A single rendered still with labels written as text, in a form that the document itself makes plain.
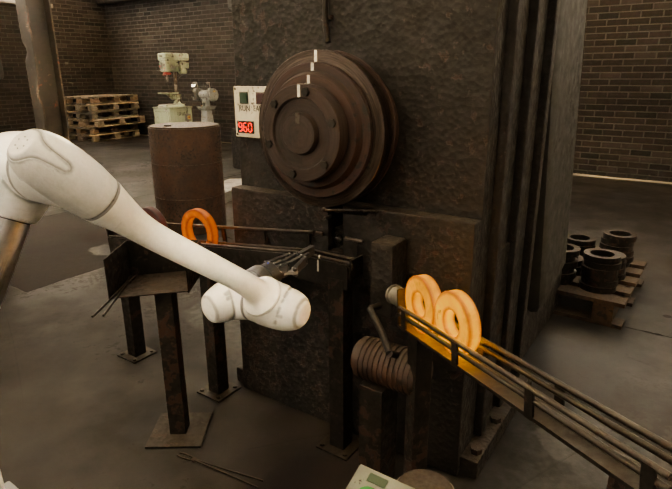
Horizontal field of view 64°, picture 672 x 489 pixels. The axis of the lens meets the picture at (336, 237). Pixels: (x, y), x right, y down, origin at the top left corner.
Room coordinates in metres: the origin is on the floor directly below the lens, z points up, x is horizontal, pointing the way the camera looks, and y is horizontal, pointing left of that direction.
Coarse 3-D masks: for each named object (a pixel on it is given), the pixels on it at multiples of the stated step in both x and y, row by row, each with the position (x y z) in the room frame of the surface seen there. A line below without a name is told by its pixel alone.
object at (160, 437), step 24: (192, 240) 1.81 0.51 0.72; (120, 264) 1.73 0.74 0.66; (144, 264) 1.81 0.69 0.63; (168, 264) 1.81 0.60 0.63; (144, 288) 1.67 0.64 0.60; (168, 288) 1.65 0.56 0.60; (168, 312) 1.68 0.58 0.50; (168, 336) 1.68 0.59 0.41; (168, 360) 1.68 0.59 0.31; (168, 384) 1.68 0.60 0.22; (168, 408) 1.68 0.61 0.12; (168, 432) 1.69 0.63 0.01; (192, 432) 1.69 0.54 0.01
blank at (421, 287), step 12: (420, 276) 1.29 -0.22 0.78; (408, 288) 1.33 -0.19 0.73; (420, 288) 1.28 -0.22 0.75; (432, 288) 1.24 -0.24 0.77; (408, 300) 1.33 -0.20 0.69; (420, 300) 1.32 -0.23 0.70; (432, 300) 1.22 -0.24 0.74; (420, 312) 1.30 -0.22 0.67; (432, 312) 1.22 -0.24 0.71; (420, 324) 1.27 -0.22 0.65; (432, 324) 1.22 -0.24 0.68
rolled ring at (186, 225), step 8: (200, 208) 2.02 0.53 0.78; (184, 216) 2.04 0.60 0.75; (192, 216) 2.01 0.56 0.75; (200, 216) 1.98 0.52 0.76; (208, 216) 1.98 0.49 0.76; (184, 224) 2.04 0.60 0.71; (208, 224) 1.96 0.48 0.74; (184, 232) 2.04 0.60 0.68; (192, 232) 2.06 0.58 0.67; (208, 232) 1.96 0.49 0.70; (216, 232) 1.97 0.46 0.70; (208, 240) 1.96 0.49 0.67; (216, 240) 1.97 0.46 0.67
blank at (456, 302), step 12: (444, 300) 1.17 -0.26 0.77; (456, 300) 1.12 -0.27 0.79; (468, 300) 1.12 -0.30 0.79; (444, 312) 1.17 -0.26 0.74; (456, 312) 1.12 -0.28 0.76; (468, 312) 1.09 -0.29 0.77; (444, 324) 1.17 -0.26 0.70; (468, 324) 1.08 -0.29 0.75; (480, 324) 1.08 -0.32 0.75; (456, 336) 1.12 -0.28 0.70; (468, 336) 1.07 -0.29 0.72; (480, 336) 1.08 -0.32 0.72
